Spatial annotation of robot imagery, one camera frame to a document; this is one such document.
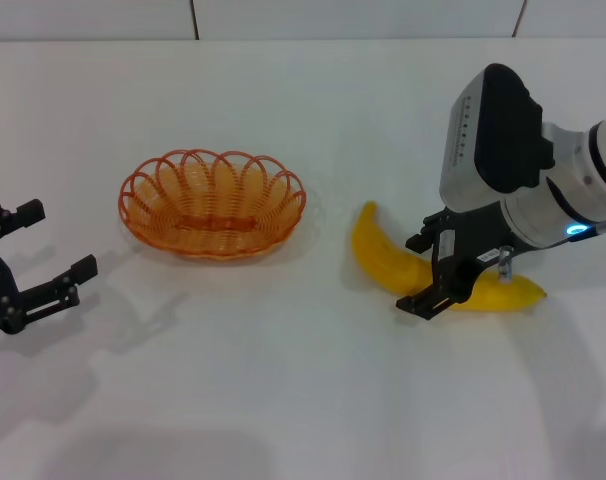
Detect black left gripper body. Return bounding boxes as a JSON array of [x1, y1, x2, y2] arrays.
[[0, 243, 25, 336]]

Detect orange woven plastic basket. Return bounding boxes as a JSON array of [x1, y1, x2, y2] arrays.
[[116, 147, 308, 264]]

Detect yellow banana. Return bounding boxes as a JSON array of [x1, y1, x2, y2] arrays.
[[351, 200, 549, 315]]

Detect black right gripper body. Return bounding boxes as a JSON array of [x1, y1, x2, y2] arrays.
[[424, 201, 523, 305]]

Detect right arm cable with plug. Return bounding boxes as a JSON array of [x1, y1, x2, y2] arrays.
[[497, 214, 606, 281]]

